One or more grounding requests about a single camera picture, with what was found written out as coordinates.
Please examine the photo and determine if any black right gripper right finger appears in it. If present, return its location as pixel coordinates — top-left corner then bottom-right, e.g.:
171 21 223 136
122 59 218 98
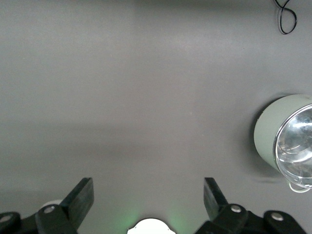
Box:
195 177 308 234

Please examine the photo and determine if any thin black loose cable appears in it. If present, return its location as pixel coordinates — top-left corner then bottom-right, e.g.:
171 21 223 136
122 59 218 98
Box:
273 0 298 36

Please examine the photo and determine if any dark grey table mat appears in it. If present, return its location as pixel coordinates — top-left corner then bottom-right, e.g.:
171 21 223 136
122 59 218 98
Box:
0 0 312 234

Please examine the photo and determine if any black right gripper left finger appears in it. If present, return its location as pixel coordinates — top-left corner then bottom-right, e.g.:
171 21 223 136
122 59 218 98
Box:
0 177 95 234

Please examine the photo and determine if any glass pot lid metal rim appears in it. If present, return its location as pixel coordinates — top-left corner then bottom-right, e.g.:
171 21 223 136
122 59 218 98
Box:
273 103 312 189

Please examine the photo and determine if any pale green cooking pot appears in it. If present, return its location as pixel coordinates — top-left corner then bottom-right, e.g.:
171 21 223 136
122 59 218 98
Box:
253 94 312 194

